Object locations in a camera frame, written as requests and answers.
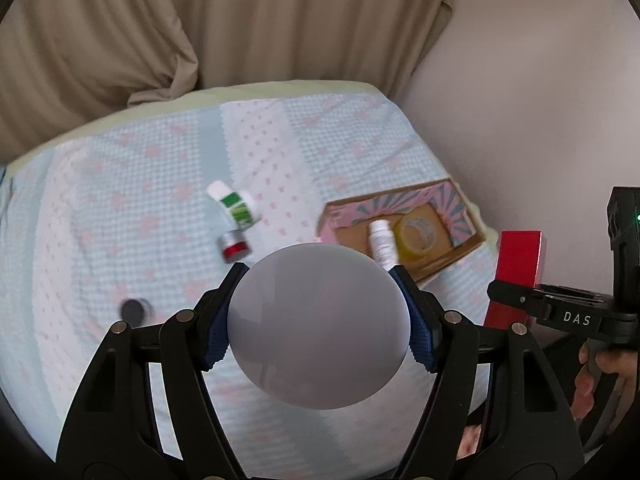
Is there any white medicine bottle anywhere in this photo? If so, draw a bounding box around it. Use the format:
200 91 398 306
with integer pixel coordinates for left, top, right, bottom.
369 219 399 271

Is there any red lid small jar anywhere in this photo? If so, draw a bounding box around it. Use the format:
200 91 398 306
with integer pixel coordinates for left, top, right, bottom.
217 230 252 263

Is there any green white jar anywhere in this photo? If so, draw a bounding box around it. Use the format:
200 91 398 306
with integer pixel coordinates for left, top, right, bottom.
206 180 262 231

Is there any beige curtain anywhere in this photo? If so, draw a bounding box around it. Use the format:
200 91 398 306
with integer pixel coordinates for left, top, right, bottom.
1 0 452 162

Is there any person right hand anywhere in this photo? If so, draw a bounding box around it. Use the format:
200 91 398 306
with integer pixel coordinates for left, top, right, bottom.
570 344 638 434

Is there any pink cardboard box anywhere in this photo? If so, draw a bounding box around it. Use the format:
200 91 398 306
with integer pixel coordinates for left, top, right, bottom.
317 178 486 281

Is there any white round jar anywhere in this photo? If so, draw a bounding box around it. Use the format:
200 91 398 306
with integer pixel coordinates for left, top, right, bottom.
228 243 410 410

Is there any blue white bed cover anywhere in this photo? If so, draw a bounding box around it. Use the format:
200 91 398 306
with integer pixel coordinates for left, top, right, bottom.
0 79 507 480

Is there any red pink carton box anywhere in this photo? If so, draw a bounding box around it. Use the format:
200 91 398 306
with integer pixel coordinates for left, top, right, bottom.
484 231 544 330

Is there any yellow tape roll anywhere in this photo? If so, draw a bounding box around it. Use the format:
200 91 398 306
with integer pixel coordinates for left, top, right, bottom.
393 214 452 263

